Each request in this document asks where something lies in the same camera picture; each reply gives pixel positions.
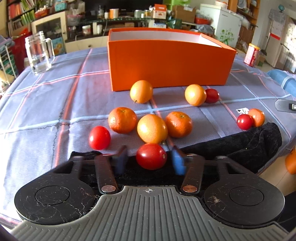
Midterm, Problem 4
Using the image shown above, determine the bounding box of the red tomato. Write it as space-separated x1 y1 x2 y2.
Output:
89 126 111 150
205 88 219 103
135 143 167 170
236 114 254 131

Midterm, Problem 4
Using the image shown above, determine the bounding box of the yellow orange back right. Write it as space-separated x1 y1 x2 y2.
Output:
185 84 207 106

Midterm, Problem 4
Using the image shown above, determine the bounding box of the white tv stand with drawers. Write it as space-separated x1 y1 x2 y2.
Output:
64 16 172 54

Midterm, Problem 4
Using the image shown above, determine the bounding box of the yellow orange back left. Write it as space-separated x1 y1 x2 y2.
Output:
130 80 153 104

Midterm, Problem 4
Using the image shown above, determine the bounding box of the white glass door cabinet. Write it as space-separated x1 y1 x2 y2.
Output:
31 11 68 56

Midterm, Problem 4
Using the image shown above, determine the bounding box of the dark bookshelf with books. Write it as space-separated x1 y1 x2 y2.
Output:
6 0 53 37

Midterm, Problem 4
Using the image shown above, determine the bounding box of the orange cardboard box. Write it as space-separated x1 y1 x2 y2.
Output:
107 28 236 91

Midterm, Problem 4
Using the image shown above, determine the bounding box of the yellow orange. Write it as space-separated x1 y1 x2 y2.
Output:
130 80 153 104
185 84 207 106

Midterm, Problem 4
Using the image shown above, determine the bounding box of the large orange centre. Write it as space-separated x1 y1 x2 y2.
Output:
137 114 168 144

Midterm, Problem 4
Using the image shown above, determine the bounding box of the plaid blue bed sheet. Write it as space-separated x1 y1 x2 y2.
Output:
1 48 295 228

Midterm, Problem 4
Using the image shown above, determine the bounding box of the tangerine left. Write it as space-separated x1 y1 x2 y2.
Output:
108 107 137 134

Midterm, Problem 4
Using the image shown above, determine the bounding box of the red cylindrical can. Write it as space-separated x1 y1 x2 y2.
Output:
244 43 260 67

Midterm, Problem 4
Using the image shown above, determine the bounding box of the wooden shelf unit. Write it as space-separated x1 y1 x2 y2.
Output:
228 0 261 45

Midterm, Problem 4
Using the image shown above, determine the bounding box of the small tangerine far right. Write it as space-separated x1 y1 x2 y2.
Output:
248 108 265 127

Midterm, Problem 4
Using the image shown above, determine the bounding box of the glass mug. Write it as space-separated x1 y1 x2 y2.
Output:
25 31 55 75

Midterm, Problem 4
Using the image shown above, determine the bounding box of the brown cardboard box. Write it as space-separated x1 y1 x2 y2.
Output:
172 5 196 23

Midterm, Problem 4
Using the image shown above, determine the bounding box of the black cloth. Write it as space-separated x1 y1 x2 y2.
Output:
69 122 283 186

